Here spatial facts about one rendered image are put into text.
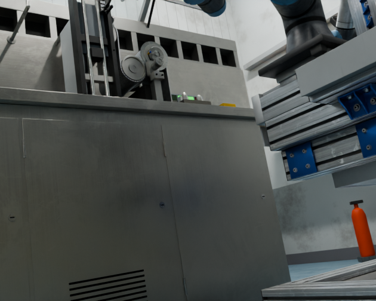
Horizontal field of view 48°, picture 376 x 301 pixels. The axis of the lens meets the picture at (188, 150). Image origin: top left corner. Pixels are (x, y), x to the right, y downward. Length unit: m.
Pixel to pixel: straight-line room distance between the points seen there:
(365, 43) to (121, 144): 0.85
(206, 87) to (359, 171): 1.53
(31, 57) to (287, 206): 3.72
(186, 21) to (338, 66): 4.54
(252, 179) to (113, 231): 0.66
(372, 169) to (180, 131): 0.72
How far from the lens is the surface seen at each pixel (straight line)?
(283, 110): 1.22
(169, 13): 5.35
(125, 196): 1.42
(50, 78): 2.14
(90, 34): 1.80
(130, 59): 1.96
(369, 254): 4.26
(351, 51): 0.98
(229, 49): 2.88
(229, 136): 1.75
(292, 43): 1.23
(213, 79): 2.67
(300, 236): 5.09
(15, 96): 1.37
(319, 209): 4.89
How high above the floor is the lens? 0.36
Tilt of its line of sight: 13 degrees up
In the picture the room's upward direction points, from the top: 9 degrees counter-clockwise
